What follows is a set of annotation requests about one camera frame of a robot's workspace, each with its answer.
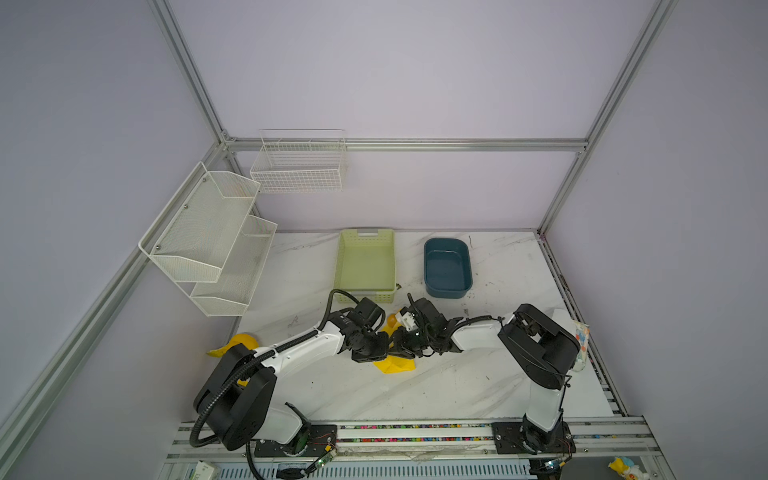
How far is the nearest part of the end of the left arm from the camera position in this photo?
626 millimetres

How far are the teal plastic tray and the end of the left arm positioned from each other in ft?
1.04

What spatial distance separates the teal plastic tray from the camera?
1032 millimetres
